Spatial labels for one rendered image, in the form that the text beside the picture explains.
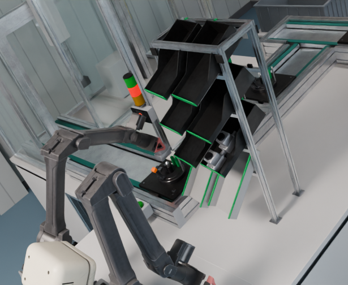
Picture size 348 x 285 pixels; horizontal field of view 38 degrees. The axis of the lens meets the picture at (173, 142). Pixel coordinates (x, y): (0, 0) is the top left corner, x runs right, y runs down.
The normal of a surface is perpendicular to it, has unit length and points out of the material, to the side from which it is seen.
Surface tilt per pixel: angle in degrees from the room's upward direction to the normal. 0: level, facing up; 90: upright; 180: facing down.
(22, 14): 90
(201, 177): 45
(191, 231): 0
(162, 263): 90
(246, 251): 0
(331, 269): 90
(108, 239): 89
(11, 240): 0
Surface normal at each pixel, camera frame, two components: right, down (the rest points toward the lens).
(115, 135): 0.89, 0.25
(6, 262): -0.34, -0.77
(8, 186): 0.66, 0.21
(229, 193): -0.78, -0.15
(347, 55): -0.65, 0.61
